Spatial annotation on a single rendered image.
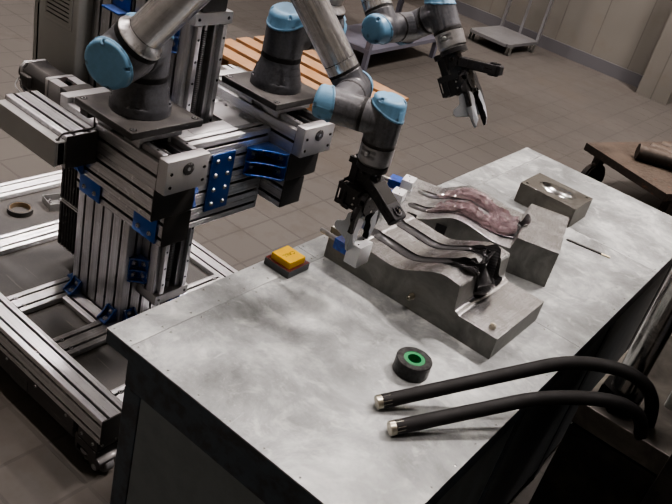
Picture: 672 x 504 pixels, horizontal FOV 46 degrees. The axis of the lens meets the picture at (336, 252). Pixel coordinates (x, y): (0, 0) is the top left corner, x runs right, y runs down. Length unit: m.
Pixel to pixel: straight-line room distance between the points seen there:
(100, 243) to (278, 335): 1.00
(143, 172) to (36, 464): 0.95
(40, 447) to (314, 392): 1.14
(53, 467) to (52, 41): 1.21
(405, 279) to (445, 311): 0.12
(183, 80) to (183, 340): 0.81
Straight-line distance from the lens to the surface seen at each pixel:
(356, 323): 1.82
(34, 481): 2.45
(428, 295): 1.88
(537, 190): 2.64
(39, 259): 2.92
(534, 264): 2.21
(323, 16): 1.78
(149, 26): 1.77
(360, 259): 1.81
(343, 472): 1.47
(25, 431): 2.58
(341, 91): 1.70
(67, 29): 2.38
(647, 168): 5.07
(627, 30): 8.35
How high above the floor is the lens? 1.83
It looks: 30 degrees down
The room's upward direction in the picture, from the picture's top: 15 degrees clockwise
